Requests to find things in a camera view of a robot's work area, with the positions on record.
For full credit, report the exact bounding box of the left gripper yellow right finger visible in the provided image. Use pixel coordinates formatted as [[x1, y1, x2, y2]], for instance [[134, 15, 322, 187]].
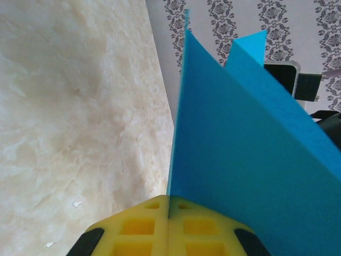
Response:
[[169, 196, 271, 256]]

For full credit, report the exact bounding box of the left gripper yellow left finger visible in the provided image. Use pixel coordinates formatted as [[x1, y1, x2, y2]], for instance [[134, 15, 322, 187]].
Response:
[[66, 194, 170, 256]]

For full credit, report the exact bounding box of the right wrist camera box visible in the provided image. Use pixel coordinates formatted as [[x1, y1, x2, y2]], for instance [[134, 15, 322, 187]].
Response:
[[263, 60, 324, 103]]

